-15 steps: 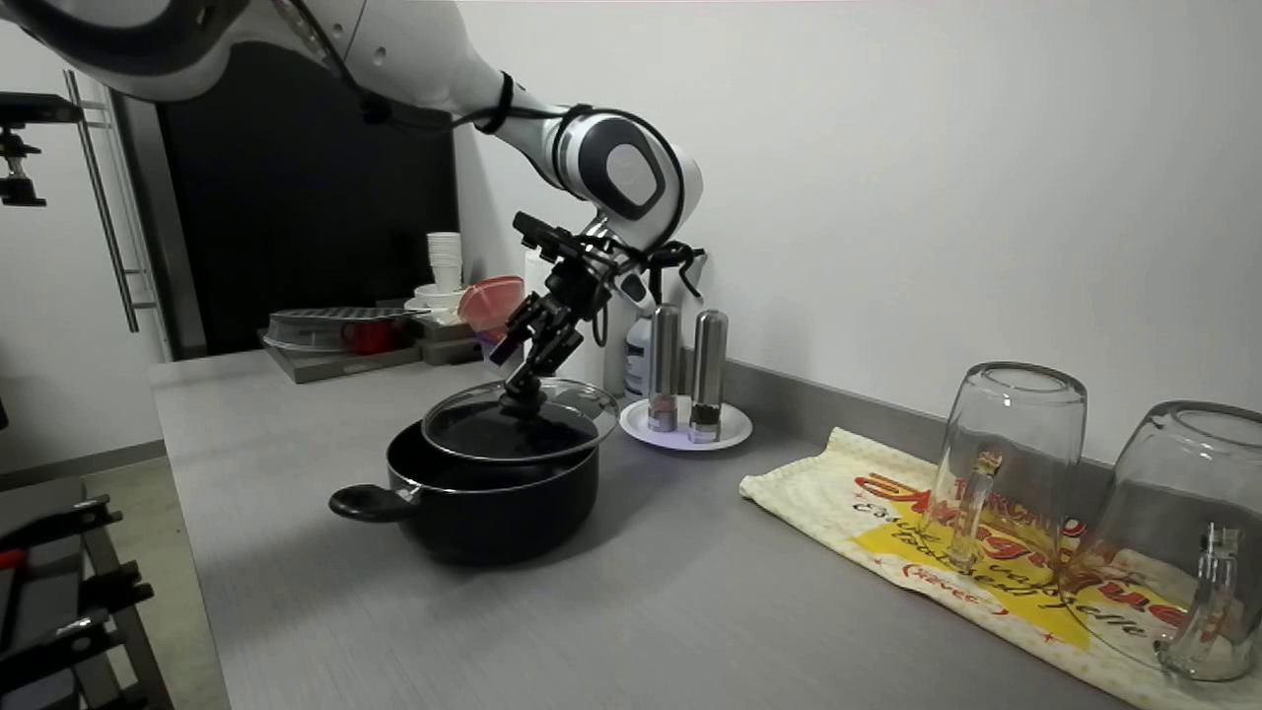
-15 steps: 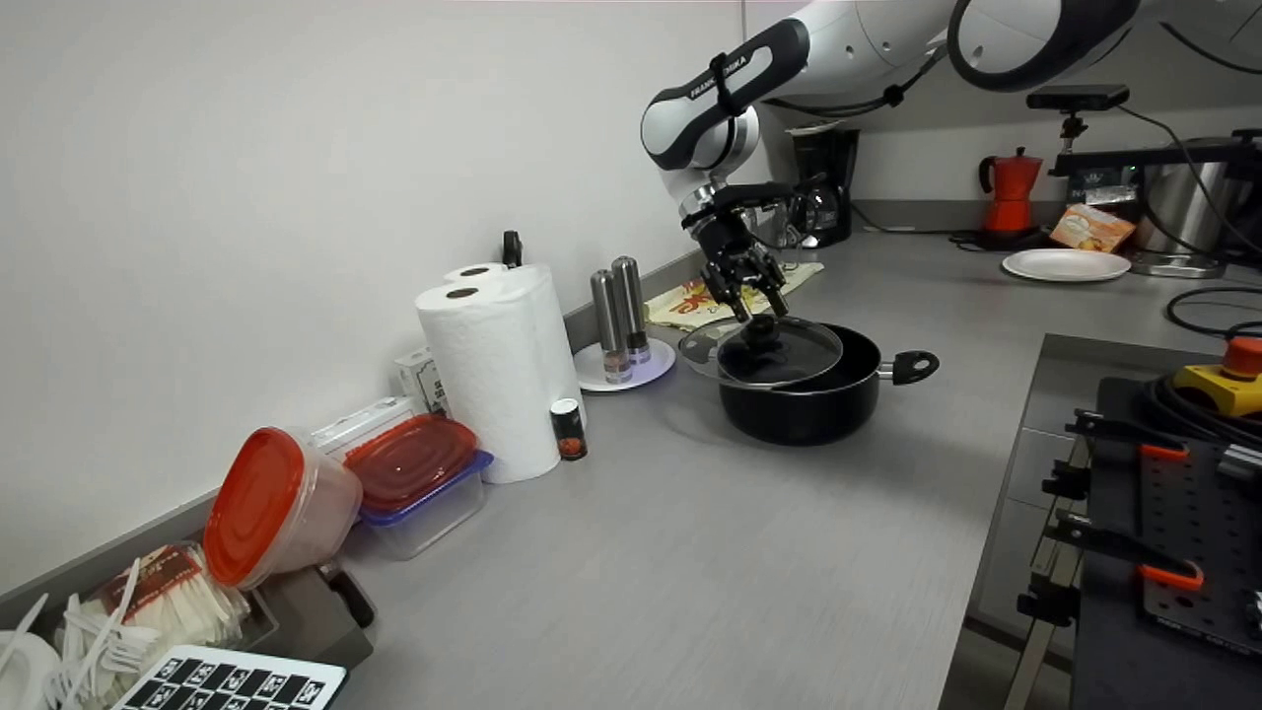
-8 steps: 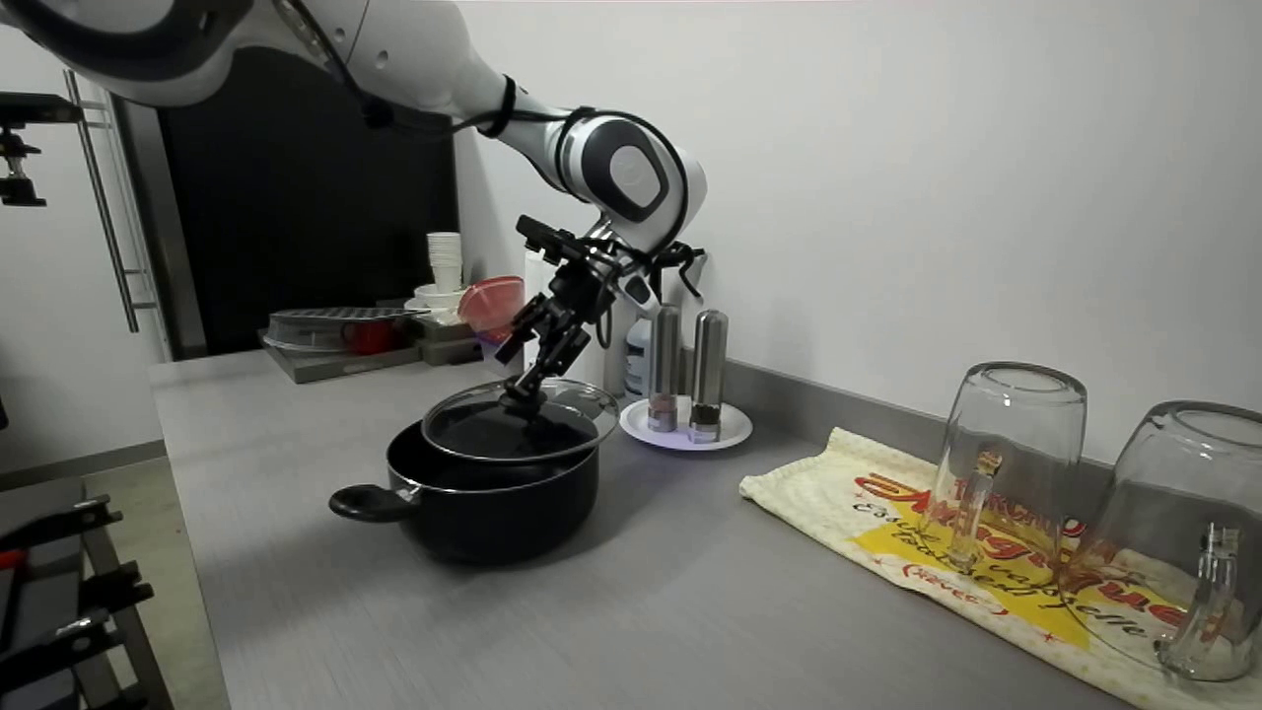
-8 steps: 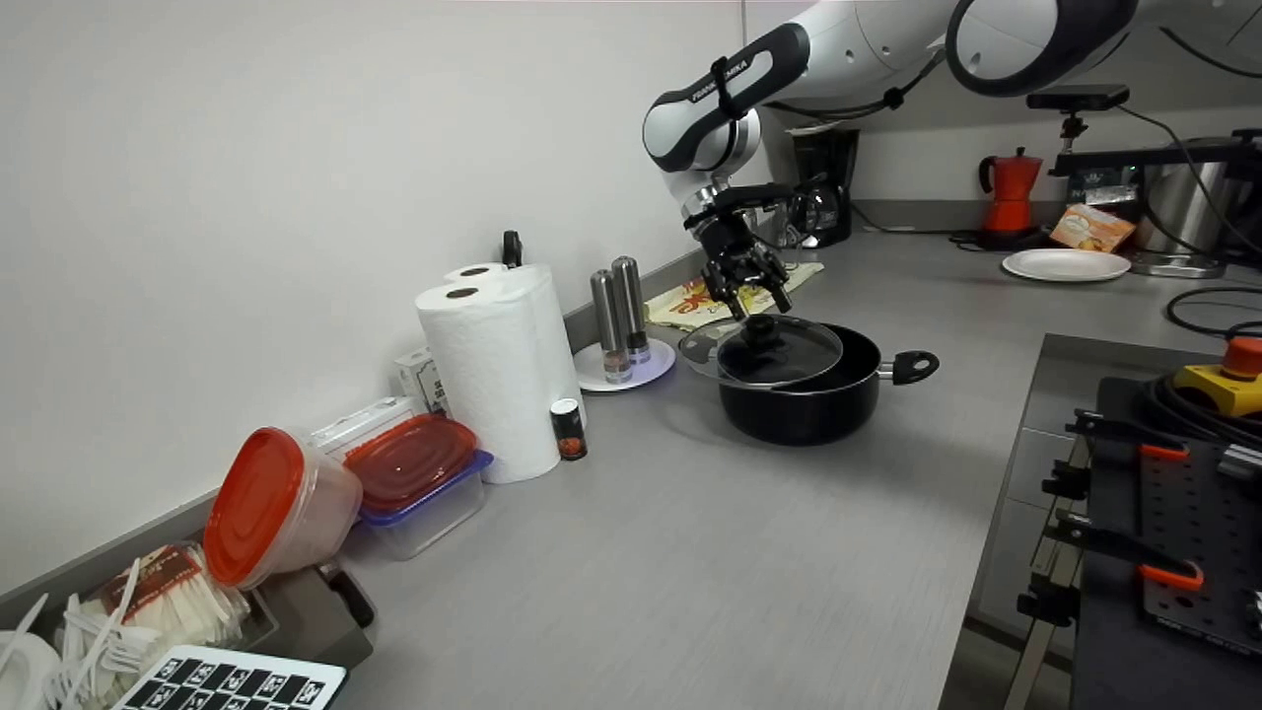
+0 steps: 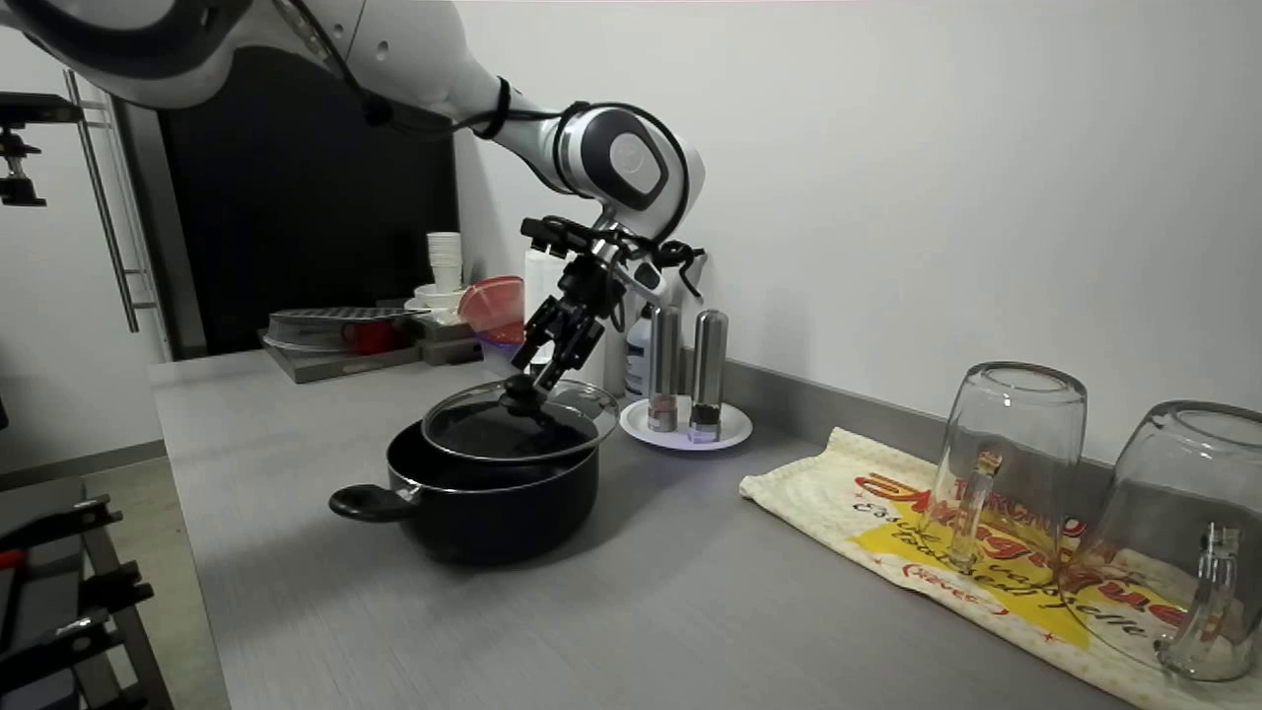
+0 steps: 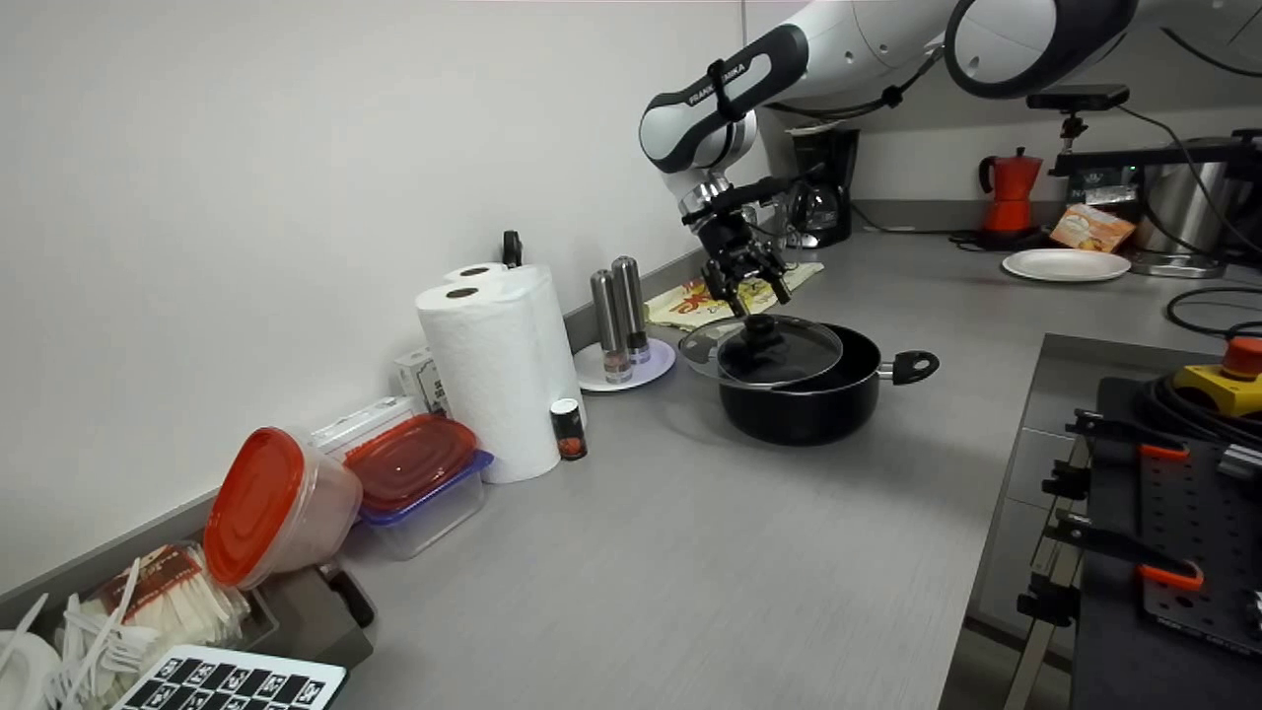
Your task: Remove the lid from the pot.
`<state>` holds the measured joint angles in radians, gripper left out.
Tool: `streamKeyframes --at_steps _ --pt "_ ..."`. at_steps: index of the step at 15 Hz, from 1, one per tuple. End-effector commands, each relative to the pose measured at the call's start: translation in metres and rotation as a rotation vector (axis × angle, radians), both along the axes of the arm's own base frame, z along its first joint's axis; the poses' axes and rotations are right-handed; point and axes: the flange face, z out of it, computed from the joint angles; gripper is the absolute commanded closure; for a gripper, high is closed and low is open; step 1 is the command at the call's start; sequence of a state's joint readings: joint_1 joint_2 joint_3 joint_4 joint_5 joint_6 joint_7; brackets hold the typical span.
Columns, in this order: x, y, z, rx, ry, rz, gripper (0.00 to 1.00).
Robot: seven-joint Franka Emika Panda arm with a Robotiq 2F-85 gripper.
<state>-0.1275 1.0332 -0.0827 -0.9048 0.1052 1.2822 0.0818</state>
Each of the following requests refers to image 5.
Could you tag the steel salt shaker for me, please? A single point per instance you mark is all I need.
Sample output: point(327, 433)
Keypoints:
point(706, 374)
point(665, 369)

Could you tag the black wall panel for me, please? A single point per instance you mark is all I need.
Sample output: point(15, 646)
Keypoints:
point(301, 198)

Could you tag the small white shaker plate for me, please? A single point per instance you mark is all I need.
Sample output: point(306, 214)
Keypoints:
point(682, 427)

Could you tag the clear drinking glass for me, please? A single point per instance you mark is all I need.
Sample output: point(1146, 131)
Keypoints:
point(1011, 448)
point(1204, 538)

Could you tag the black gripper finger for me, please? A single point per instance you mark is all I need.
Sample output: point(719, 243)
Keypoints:
point(579, 362)
point(538, 341)

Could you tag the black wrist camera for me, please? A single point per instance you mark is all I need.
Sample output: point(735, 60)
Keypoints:
point(564, 240)

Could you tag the glass pot lid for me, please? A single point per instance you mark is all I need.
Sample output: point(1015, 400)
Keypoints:
point(508, 427)

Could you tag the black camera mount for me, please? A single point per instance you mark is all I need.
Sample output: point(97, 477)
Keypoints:
point(21, 144)

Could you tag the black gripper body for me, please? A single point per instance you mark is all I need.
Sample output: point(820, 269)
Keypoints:
point(584, 296)

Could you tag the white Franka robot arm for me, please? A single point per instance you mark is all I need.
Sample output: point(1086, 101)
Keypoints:
point(397, 52)

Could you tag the printed yellow red towel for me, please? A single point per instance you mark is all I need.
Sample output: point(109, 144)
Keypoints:
point(949, 538)

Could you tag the black cooking pot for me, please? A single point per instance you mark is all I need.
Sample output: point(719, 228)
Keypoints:
point(500, 508)

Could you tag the white stacked cups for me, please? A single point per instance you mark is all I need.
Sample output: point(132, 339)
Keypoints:
point(443, 269)

